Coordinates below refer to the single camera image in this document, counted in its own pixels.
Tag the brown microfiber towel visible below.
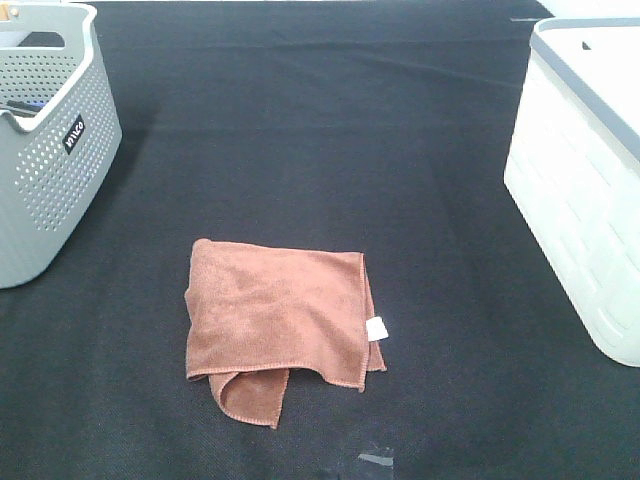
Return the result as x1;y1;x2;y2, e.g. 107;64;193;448
184;239;387;429

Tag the black table cloth mat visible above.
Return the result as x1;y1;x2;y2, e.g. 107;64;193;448
1;1;639;479

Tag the clear tape piece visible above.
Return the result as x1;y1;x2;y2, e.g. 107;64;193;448
357;447;394;469

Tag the white laundry basket grey rim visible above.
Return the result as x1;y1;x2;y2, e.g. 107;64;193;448
504;17;639;367

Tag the grey perforated laundry basket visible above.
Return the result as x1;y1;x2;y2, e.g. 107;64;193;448
1;1;122;288

